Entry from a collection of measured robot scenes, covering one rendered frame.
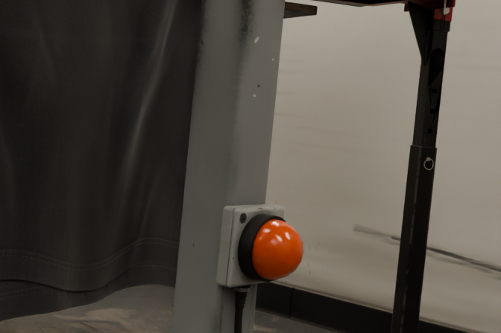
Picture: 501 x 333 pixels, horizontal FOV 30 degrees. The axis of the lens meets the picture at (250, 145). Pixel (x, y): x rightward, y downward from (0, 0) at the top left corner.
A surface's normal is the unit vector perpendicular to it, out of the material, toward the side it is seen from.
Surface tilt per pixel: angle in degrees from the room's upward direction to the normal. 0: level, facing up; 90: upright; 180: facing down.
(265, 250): 81
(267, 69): 90
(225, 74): 90
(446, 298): 90
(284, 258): 100
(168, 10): 96
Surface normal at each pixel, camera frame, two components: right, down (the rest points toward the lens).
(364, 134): -0.63, -0.02
